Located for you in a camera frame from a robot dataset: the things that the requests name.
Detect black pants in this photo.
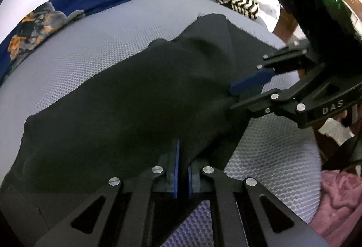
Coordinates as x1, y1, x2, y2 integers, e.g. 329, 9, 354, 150
0, 13, 279, 247

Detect white crumpled paper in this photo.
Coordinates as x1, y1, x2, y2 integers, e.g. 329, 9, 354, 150
318, 118, 354, 146

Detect grey mesh mattress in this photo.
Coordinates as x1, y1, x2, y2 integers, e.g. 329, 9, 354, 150
0, 0, 323, 247

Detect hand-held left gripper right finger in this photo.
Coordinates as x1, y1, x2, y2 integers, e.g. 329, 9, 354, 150
187, 159, 330, 247

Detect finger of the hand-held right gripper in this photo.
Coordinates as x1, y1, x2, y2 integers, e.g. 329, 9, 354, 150
230, 62, 358, 129
229, 39, 312, 96

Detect zebra striped cloth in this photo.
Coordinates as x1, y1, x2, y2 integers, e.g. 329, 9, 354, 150
216, 0, 261, 20

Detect pink cloth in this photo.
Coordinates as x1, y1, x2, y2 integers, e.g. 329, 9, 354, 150
308, 169, 362, 239

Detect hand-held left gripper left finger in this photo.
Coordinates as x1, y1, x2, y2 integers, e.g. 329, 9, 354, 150
34, 139, 181, 247

